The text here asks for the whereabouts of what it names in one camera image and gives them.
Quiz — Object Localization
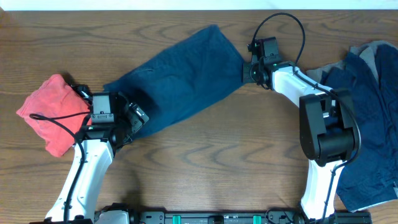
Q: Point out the dark blue denim shorts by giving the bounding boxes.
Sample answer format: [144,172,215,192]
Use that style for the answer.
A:
[103,25,244,139]

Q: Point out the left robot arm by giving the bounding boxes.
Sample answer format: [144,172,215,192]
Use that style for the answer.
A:
[30,92,149,223]

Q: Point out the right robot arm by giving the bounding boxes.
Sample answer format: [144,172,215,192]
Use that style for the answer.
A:
[242,55,361,223]

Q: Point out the black white patterned garment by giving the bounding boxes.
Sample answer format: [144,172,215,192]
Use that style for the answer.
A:
[71,85,93,105]

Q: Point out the red folded garment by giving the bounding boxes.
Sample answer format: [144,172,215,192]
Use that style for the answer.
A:
[16,74,90,157]

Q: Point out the grey garment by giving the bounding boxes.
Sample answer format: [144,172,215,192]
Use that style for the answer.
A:
[306,40,397,83]

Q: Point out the dark blue garment pile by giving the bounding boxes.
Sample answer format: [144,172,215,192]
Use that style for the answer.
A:
[320,44,397,211]

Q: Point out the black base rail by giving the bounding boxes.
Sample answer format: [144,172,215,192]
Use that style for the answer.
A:
[94,209,373,224]

